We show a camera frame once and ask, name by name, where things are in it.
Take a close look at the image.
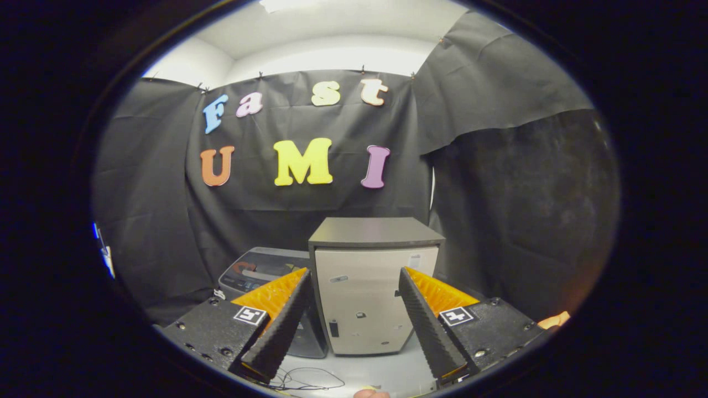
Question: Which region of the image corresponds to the ceiling light panel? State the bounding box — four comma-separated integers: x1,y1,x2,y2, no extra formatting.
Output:
259,0,322,13

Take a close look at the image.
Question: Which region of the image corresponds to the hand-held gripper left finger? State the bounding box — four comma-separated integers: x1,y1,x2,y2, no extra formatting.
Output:
160,268,312,384

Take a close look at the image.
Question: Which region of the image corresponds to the white and blue object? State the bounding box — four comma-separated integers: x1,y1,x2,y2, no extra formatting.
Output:
93,221,117,280

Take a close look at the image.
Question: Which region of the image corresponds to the black backdrop cloth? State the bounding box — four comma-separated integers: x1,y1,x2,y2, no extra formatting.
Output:
91,10,621,327

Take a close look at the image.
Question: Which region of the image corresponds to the dark washing machine lid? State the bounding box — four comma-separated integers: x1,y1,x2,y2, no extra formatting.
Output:
218,247,312,295

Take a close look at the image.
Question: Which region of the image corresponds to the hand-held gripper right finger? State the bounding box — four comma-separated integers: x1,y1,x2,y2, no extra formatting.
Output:
398,266,554,386

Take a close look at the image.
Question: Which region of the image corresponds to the thin black cable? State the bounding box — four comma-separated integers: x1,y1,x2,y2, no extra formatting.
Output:
252,366,346,392

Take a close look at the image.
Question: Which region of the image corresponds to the beige cabinet with dark top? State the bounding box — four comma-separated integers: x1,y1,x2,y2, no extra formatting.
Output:
308,217,446,356

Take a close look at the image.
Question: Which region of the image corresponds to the grey washing machine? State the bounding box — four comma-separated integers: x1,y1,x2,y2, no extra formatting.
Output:
217,247,329,359

